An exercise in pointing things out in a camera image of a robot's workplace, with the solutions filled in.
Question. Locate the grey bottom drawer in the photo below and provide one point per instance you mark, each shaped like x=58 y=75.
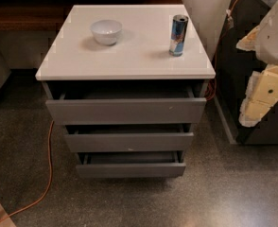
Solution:
x=130 y=165

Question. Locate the grey cabinet with white top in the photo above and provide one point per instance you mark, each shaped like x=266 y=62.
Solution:
x=138 y=65

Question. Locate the grey middle drawer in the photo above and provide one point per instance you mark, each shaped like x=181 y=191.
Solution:
x=133 y=138

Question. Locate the blue silver redbull can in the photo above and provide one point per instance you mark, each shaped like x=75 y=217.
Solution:
x=178 y=33

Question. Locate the grey top drawer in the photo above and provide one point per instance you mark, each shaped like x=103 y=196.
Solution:
x=125 y=111

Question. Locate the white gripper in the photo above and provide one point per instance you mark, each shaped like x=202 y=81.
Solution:
x=273 y=38

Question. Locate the white bowl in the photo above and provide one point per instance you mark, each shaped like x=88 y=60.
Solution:
x=106 y=32

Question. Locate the grey drawer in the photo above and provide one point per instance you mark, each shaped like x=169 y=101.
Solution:
x=133 y=138
x=125 y=111
x=130 y=165

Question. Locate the brown wooden counter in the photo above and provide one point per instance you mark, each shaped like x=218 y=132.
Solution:
x=49 y=15

